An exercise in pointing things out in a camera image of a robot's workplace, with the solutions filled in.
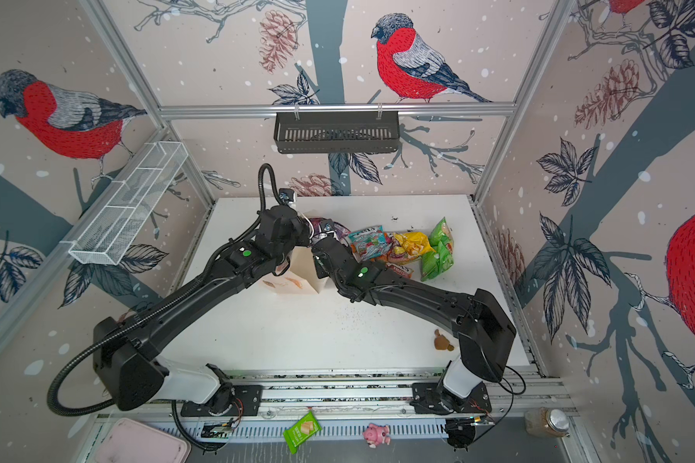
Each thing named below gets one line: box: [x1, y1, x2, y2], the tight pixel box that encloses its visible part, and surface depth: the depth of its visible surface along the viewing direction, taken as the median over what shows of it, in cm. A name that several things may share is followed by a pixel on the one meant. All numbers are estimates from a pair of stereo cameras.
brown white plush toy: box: [434, 328, 455, 353], surface depth 83 cm
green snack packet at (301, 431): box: [283, 408, 323, 455], surface depth 70 cm
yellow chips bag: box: [393, 231, 437, 259], surface depth 99 cm
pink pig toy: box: [362, 422, 391, 449], surface depth 68 cm
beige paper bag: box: [259, 245, 328, 295], surface depth 75 cm
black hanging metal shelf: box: [273, 115, 400, 155], surface depth 97 cm
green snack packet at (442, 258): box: [420, 216, 455, 282], surface depth 97 cm
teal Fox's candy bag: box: [347, 225, 392, 262], surface depth 105 cm
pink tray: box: [93, 417, 193, 463], surface depth 68 cm
